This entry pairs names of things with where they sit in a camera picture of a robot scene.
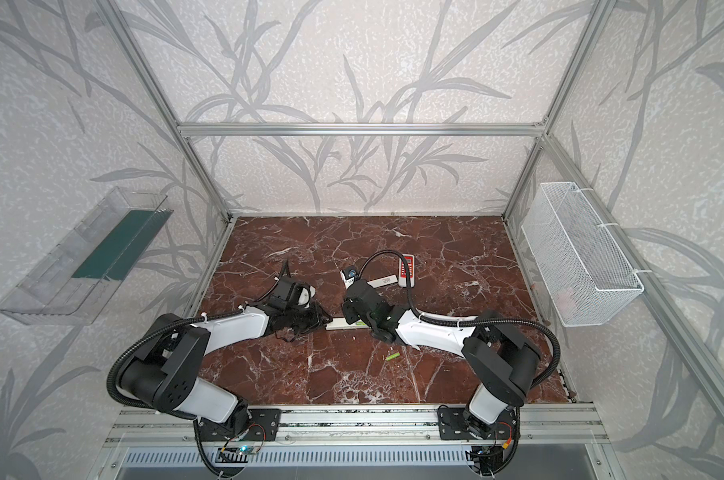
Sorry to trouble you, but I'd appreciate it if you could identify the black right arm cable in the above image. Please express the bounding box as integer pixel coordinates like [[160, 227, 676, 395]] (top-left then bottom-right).
[[358, 249, 562, 388]]

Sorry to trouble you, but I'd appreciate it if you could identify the aluminium cage frame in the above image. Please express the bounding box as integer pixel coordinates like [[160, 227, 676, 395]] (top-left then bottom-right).
[[96, 1, 724, 425]]

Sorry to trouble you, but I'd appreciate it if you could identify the clear plastic wall tray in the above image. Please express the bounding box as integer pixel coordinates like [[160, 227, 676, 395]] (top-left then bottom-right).
[[0, 187, 174, 326]]

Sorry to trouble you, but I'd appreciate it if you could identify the white battery cover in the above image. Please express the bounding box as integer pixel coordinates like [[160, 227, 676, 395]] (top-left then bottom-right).
[[368, 275, 399, 288]]

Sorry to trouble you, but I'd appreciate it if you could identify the white wire mesh basket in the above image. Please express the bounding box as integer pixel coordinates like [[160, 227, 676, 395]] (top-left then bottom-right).
[[522, 182, 644, 327]]

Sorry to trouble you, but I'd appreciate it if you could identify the red white remote control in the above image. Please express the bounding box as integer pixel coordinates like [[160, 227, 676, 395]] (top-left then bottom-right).
[[398, 254, 416, 288]]

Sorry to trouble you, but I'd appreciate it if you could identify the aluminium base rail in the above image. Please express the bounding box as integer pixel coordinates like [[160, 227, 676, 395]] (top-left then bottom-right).
[[104, 403, 609, 448]]

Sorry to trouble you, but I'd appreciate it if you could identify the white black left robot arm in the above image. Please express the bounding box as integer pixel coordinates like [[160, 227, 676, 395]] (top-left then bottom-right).
[[106, 277, 332, 438]]

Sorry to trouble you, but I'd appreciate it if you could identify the green circuit board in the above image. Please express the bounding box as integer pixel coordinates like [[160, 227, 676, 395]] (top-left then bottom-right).
[[219, 445, 262, 456]]

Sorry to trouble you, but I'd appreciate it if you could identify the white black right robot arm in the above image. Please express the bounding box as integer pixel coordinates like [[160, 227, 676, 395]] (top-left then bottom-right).
[[342, 279, 560, 440]]

